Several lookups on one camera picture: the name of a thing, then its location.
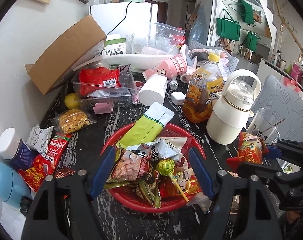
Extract person's right hand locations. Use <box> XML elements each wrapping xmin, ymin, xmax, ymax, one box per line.
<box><xmin>286</xmin><ymin>210</ymin><xmax>303</xmax><ymax>224</ymax></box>

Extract red gold snack packet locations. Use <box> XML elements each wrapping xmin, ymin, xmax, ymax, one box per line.
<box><xmin>158</xmin><ymin>168</ymin><xmax>201</xmax><ymax>198</ymax></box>

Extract yellow noodle snack bag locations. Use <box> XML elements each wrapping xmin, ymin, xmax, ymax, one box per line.
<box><xmin>51</xmin><ymin>109</ymin><xmax>96</xmax><ymax>134</ymax></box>

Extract peanut snack packet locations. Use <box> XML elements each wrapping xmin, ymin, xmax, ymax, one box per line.
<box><xmin>107</xmin><ymin>150</ymin><xmax>156</xmax><ymax>184</ymax></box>

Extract metal spoon in mug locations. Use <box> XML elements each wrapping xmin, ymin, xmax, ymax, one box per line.
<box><xmin>262</xmin><ymin>118</ymin><xmax>286</xmax><ymax>133</ymax></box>

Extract yellow lemon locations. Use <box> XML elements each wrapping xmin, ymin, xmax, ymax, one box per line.
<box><xmin>64</xmin><ymin>93</ymin><xmax>80</xmax><ymax>109</ymax></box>

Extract green lollipop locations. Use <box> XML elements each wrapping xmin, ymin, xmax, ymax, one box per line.
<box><xmin>156</xmin><ymin>159</ymin><xmax>189</xmax><ymax>202</ymax></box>

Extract white mini fridge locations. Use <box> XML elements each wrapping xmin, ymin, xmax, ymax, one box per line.
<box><xmin>89</xmin><ymin>2</ymin><xmax>159</xmax><ymax>37</ymax></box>

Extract red plastic basket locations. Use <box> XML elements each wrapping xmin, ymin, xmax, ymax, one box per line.
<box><xmin>104</xmin><ymin>123</ymin><xmax>206</xmax><ymax>213</ymax></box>

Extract black white snack packet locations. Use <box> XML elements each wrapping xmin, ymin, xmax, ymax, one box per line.
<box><xmin>126</xmin><ymin>137</ymin><xmax>187</xmax><ymax>162</ymax></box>

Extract clear zip plastic bag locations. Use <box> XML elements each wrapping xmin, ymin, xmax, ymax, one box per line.
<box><xmin>134</xmin><ymin>22</ymin><xmax>181</xmax><ymax>55</ymax></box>

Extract grey leaf pattern chair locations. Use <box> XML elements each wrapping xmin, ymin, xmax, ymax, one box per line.
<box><xmin>251</xmin><ymin>75</ymin><xmax>303</xmax><ymax>142</ymax></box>

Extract brown cardboard box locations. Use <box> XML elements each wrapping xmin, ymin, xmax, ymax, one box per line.
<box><xmin>25</xmin><ymin>15</ymin><xmax>106</xmax><ymax>95</ymax></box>

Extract green tote bag lower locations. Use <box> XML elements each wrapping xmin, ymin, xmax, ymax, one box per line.
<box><xmin>242</xmin><ymin>31</ymin><xmax>261</xmax><ymax>52</ymax></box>

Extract red barcode snack bag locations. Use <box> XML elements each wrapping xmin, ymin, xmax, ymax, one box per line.
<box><xmin>78</xmin><ymin>67</ymin><xmax>121</xmax><ymax>96</ymax></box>

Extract clear plastic tray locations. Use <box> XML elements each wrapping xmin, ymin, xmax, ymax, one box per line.
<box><xmin>71</xmin><ymin>64</ymin><xmax>137</xmax><ymax>110</ymax></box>

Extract red cola bottle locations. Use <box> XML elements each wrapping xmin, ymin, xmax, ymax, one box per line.
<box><xmin>174</xmin><ymin>27</ymin><xmax>186</xmax><ymax>48</ymax></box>

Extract red orange snack packets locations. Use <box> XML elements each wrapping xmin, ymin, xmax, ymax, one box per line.
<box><xmin>18</xmin><ymin>134</ymin><xmax>74</xmax><ymax>192</ymax></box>

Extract green tote bag left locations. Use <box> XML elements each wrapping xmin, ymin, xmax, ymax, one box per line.
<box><xmin>216</xmin><ymin>9</ymin><xmax>241</xmax><ymax>41</ymax></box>

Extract pink panda cup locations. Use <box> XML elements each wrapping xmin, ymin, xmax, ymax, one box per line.
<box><xmin>142</xmin><ymin>54</ymin><xmax>187</xmax><ymax>80</ymax></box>

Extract red cartoon snack packet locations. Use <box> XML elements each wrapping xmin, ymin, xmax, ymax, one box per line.
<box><xmin>226</xmin><ymin>132</ymin><xmax>269</xmax><ymax>172</ymax></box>

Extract white cap dark jar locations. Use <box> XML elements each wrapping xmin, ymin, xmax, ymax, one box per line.
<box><xmin>0</xmin><ymin>128</ymin><xmax>34</xmax><ymax>171</ymax></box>

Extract white kettle with glass lid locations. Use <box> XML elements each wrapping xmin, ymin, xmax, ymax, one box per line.
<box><xmin>206</xmin><ymin>69</ymin><xmax>262</xmax><ymax>145</ymax></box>

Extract green tote bag upper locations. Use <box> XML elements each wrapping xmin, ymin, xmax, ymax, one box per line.
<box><xmin>228</xmin><ymin>0</ymin><xmax>255</xmax><ymax>25</ymax></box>

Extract yellow iced tea bottle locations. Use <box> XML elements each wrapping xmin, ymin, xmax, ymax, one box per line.
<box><xmin>183</xmin><ymin>53</ymin><xmax>224</xmax><ymax>123</ymax></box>

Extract white patterned sachet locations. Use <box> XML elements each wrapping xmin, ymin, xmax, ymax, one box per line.
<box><xmin>26</xmin><ymin>125</ymin><xmax>54</xmax><ymax>157</ymax></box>

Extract green white carton box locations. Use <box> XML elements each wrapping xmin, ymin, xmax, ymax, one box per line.
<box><xmin>102</xmin><ymin>34</ymin><xmax>126</xmax><ymax>56</ymax></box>

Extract green tote bag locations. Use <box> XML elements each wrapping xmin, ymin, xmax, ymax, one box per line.
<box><xmin>216</xmin><ymin>9</ymin><xmax>241</xmax><ymax>41</ymax></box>
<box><xmin>228</xmin><ymin>0</ymin><xmax>255</xmax><ymax>25</ymax></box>
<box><xmin>242</xmin><ymin>31</ymin><xmax>261</xmax><ymax>52</ymax></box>

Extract blue round gadget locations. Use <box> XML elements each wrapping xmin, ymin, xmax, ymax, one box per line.
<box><xmin>0</xmin><ymin>162</ymin><xmax>31</xmax><ymax>209</ymax></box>

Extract green white stick pouch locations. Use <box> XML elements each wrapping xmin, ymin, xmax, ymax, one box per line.
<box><xmin>116</xmin><ymin>102</ymin><xmax>175</xmax><ymax>148</ymax></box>

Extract glass mug with cat print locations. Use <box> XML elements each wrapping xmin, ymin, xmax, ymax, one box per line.
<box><xmin>246</xmin><ymin>108</ymin><xmax>280</xmax><ymax>145</ymax></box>

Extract white paper roll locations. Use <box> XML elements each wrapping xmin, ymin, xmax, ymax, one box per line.
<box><xmin>138</xmin><ymin>74</ymin><xmax>168</xmax><ymax>106</ymax></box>

